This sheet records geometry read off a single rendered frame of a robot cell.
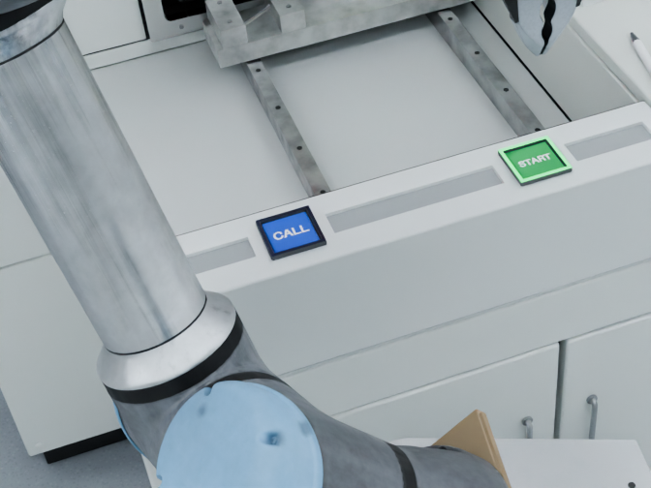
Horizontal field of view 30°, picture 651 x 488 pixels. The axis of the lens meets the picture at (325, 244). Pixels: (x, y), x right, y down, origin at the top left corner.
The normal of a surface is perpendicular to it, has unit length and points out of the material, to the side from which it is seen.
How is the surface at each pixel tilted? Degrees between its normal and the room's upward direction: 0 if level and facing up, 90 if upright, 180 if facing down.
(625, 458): 0
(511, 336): 90
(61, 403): 90
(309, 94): 0
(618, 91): 90
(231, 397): 41
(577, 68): 90
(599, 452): 0
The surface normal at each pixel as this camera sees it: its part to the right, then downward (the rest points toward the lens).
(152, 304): 0.44, 0.29
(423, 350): 0.32, 0.63
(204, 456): -0.68, -0.36
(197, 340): 0.22, -0.50
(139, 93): -0.09, -0.72
